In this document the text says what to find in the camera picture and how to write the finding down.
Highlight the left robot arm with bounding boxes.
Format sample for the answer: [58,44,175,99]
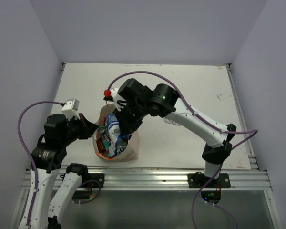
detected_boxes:
[18,114,102,229]

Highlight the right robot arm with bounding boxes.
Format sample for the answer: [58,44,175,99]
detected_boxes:
[110,78,236,187]

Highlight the aluminium mounting rail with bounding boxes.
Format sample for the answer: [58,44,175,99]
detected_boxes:
[21,155,270,191]

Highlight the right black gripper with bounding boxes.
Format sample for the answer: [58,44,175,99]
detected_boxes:
[113,101,147,135]

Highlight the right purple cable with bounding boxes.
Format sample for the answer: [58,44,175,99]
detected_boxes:
[108,71,259,229]

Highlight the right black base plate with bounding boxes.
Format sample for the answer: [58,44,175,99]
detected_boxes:
[187,172,231,188]

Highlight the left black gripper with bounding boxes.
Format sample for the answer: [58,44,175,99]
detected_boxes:
[60,112,98,146]

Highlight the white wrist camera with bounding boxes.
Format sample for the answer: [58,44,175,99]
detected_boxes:
[61,98,80,120]
[103,88,127,113]

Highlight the purple cable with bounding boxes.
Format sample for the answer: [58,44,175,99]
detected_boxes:
[108,71,259,229]
[17,101,65,227]

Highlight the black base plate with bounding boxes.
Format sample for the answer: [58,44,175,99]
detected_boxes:
[187,172,231,188]
[80,173,105,188]

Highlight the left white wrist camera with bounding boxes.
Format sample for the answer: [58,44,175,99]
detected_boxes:
[61,98,80,120]

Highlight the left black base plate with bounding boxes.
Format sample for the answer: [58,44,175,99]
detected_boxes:
[80,173,105,188]

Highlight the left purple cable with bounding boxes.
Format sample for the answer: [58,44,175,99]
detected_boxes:
[17,101,65,227]

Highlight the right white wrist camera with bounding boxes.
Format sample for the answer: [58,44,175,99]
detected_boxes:
[103,88,127,113]

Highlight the green Fox's candy bag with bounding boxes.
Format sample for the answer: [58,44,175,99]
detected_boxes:
[97,126,113,158]

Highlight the orange Doritos chip bag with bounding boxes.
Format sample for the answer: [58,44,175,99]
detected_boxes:
[97,137,107,154]

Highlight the small silver snack packet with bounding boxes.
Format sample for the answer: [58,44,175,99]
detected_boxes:
[163,118,181,126]

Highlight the blue snack packet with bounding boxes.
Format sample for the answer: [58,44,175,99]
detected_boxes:
[105,113,132,158]

